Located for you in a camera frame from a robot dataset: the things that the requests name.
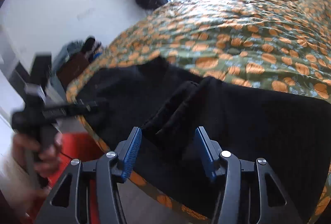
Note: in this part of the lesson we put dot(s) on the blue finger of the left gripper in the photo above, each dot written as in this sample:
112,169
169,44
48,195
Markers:
81,108

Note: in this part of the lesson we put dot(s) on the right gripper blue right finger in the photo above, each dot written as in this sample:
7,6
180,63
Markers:
252,192

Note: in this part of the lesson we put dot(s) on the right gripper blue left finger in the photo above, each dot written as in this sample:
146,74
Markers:
111,169

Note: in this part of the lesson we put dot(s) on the black pants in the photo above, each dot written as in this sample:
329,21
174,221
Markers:
168,103

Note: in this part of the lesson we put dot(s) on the person's left hand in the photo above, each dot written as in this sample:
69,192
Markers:
49,158

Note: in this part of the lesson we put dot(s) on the orange fluffy trousers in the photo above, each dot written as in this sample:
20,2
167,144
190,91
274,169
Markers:
75,151

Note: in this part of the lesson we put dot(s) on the clutter beside bed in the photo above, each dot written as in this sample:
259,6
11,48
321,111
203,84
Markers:
76,57

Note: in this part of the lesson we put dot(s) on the green orange floral comforter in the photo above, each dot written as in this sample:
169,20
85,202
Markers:
280,45

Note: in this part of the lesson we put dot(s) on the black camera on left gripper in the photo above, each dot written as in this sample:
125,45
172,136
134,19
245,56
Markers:
41,70

